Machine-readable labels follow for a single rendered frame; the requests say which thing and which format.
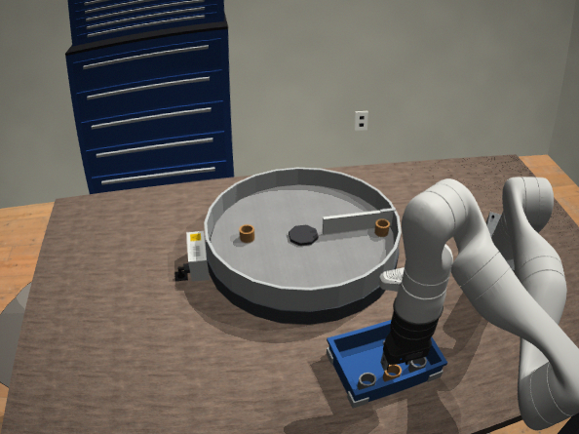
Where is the bronze bushing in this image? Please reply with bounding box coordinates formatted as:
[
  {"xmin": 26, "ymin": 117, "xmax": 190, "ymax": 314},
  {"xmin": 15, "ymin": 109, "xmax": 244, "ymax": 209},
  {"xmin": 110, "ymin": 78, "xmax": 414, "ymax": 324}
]
[
  {"xmin": 239, "ymin": 224, "xmax": 254, "ymax": 243},
  {"xmin": 383, "ymin": 365, "xmax": 402, "ymax": 381},
  {"xmin": 374, "ymin": 219, "xmax": 390, "ymax": 237}
]

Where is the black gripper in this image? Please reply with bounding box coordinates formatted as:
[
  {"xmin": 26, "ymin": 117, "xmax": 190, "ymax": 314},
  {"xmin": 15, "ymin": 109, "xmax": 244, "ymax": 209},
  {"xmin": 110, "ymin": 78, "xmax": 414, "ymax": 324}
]
[{"xmin": 379, "ymin": 267, "xmax": 446, "ymax": 371}]

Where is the grey metal ring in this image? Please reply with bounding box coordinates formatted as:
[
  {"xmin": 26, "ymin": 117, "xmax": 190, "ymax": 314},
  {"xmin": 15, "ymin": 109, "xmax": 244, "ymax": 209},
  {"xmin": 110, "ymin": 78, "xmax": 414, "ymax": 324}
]
[
  {"xmin": 408, "ymin": 357, "xmax": 427, "ymax": 373},
  {"xmin": 358, "ymin": 373, "xmax": 376, "ymax": 390}
]

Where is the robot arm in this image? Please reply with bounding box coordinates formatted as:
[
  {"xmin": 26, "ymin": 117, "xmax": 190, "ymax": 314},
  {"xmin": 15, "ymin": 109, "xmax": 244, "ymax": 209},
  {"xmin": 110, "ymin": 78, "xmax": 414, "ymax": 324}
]
[{"xmin": 402, "ymin": 177, "xmax": 579, "ymax": 430}]

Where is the blue crate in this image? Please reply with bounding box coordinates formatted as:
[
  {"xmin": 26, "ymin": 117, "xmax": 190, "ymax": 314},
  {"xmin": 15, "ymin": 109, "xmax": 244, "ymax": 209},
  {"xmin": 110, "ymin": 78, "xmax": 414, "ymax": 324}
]
[{"xmin": 327, "ymin": 320, "xmax": 447, "ymax": 409}]

